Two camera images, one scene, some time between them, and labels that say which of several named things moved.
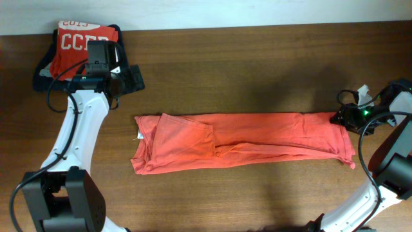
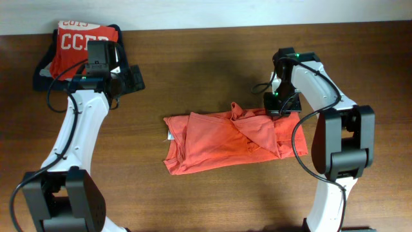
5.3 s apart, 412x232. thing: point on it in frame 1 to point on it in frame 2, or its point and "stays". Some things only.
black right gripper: (347, 113) to (274, 111)
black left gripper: (131, 85) stays
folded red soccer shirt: (71, 46) stays
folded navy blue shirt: (41, 84) stays
